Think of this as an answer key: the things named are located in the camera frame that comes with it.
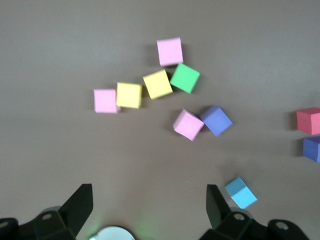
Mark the light blue foam block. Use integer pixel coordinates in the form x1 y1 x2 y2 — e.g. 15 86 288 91
224 176 258 210

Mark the purple foam block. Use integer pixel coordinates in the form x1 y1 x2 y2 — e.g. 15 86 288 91
302 136 320 164
199 105 233 137

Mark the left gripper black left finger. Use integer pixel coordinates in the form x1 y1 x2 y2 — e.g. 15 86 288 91
0 183 94 240

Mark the brown table cover sheet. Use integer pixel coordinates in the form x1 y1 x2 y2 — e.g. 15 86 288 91
0 0 320 240

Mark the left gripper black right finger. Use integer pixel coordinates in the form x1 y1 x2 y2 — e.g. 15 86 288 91
199 184 310 240

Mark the pink foam block with dents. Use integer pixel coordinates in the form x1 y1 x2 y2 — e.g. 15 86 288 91
172 108 205 142

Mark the yellow foam block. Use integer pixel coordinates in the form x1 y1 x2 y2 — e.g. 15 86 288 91
116 82 143 109
142 69 174 100

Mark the red foam block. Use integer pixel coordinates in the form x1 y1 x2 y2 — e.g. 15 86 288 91
296 107 320 135

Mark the green foam block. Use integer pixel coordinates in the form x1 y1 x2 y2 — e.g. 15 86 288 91
169 62 201 95

